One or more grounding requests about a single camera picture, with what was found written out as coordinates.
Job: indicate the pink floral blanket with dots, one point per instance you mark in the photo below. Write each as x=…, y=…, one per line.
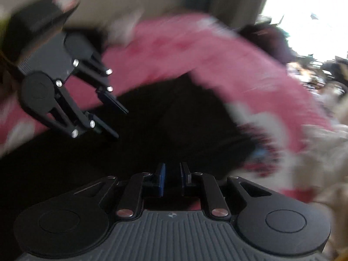
x=217, y=59

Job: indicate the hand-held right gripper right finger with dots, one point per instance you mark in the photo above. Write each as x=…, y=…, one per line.
x=187, y=178

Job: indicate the black t-shirt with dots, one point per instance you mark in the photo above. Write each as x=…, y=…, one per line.
x=176, y=114

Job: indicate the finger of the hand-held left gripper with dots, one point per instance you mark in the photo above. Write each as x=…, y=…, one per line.
x=108, y=98
x=81, y=119

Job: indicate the white cloth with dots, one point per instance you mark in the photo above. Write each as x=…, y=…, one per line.
x=329, y=168

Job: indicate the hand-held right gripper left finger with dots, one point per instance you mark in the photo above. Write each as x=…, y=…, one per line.
x=162, y=179

